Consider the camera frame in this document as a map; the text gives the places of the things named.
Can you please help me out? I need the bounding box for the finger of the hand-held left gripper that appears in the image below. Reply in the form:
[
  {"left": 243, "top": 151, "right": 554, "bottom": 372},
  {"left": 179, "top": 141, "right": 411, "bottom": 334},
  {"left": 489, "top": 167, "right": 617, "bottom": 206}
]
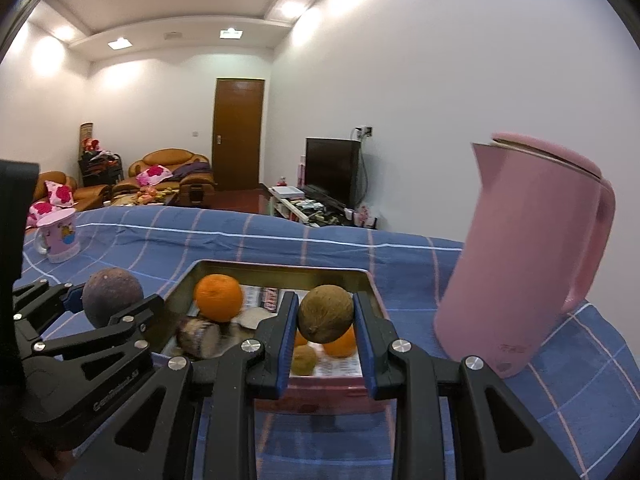
[
  {"left": 20, "top": 293, "right": 167, "bottom": 423},
  {"left": 12, "top": 279, "right": 86, "bottom": 337}
]

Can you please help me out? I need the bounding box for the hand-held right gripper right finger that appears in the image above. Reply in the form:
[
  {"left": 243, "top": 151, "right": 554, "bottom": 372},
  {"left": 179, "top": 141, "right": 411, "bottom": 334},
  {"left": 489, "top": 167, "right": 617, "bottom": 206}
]
[{"left": 352, "top": 291, "right": 582, "bottom": 480}]

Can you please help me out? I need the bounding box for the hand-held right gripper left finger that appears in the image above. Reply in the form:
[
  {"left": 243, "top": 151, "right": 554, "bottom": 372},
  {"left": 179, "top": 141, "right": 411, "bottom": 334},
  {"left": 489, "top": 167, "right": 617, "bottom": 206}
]
[{"left": 65, "top": 291, "right": 300, "bottom": 480}]

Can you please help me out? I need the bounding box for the small olive-brown fruit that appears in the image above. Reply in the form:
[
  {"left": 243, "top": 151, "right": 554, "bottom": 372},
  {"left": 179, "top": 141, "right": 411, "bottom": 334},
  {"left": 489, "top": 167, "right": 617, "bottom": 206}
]
[{"left": 291, "top": 344, "right": 320, "bottom": 377}]

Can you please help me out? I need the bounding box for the purple passion fruit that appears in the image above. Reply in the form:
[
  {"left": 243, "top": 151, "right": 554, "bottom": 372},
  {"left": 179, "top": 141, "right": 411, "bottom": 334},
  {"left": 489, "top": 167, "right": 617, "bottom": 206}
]
[{"left": 81, "top": 268, "right": 145, "bottom": 330}]

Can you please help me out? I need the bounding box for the brown round fruit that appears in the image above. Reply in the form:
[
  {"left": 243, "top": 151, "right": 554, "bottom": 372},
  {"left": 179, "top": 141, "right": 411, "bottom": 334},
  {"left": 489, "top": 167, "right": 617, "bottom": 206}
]
[{"left": 298, "top": 285, "right": 357, "bottom": 345}]

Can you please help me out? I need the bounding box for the metal tray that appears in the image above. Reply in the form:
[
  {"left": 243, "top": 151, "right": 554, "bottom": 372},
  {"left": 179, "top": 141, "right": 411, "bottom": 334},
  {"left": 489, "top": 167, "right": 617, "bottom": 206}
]
[{"left": 150, "top": 259, "right": 392, "bottom": 407}]

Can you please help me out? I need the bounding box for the large orange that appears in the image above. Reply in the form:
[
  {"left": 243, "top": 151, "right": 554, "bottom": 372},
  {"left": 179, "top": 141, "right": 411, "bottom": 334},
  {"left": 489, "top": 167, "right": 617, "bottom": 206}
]
[{"left": 194, "top": 273, "right": 245, "bottom": 323}]

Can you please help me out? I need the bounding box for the brown taro chunk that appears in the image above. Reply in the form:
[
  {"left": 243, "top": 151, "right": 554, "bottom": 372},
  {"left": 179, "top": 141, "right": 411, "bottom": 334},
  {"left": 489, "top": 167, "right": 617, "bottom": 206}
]
[{"left": 176, "top": 316, "right": 224, "bottom": 360}]

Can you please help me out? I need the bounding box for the pink printed cup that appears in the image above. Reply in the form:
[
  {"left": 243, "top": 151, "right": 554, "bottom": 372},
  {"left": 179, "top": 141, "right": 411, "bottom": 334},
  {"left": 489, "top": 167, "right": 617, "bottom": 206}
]
[{"left": 34, "top": 208, "right": 82, "bottom": 265}]

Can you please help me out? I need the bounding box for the pink floral cushion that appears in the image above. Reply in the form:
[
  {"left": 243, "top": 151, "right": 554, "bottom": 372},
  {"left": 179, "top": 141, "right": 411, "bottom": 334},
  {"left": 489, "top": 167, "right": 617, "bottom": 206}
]
[
  {"left": 45, "top": 181, "right": 76, "bottom": 207},
  {"left": 27, "top": 201, "right": 56, "bottom": 228},
  {"left": 136, "top": 164, "right": 173, "bottom": 188}
]

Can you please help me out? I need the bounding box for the brown leather sofa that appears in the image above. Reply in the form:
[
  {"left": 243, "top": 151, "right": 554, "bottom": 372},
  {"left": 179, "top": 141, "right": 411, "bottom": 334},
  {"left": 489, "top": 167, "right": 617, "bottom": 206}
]
[{"left": 30, "top": 170, "right": 112, "bottom": 213}]

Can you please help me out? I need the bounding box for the blue plaid blanket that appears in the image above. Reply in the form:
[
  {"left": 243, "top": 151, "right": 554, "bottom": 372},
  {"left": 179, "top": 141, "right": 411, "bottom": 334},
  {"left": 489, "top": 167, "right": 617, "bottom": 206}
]
[{"left": 12, "top": 206, "right": 633, "bottom": 480}]

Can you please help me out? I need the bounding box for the black storage rack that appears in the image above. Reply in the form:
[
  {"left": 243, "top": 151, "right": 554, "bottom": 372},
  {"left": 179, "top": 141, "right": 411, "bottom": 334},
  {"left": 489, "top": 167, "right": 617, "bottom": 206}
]
[{"left": 77, "top": 151, "right": 124, "bottom": 189}]

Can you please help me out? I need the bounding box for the cluttered coffee table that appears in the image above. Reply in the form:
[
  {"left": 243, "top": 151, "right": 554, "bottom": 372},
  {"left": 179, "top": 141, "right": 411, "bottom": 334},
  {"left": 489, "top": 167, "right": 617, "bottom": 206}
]
[{"left": 105, "top": 186, "right": 179, "bottom": 207}]

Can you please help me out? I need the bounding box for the white television stand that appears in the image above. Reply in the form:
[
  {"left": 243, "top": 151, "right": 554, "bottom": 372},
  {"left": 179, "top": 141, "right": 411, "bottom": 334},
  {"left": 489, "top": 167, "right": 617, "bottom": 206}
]
[{"left": 268, "top": 185, "right": 381, "bottom": 231}]

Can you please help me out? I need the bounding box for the brown leather armchair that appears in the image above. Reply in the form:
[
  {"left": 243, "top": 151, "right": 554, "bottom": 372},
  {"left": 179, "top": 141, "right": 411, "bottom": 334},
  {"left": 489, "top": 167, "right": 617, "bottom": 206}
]
[{"left": 111, "top": 148, "right": 217, "bottom": 209}]

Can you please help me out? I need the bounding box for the purple cloth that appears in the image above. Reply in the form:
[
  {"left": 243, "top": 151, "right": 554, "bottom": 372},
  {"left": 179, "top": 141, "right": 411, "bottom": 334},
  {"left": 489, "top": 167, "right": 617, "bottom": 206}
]
[{"left": 170, "top": 161, "right": 211, "bottom": 181}]

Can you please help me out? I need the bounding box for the black television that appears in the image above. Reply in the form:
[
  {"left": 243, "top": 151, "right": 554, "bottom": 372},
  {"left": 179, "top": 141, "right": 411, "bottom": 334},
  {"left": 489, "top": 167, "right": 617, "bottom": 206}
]
[{"left": 305, "top": 136, "right": 362, "bottom": 210}]

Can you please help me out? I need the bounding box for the pink kettle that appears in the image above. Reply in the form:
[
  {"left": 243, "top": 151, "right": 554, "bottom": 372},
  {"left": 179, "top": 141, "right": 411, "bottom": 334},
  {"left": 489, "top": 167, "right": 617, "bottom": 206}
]
[{"left": 433, "top": 132, "right": 617, "bottom": 380}]

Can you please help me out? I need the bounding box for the brown wooden door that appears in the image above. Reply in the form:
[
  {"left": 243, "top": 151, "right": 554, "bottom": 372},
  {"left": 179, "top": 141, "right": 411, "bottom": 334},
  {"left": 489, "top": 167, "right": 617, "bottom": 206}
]
[{"left": 212, "top": 77, "right": 265, "bottom": 192}]

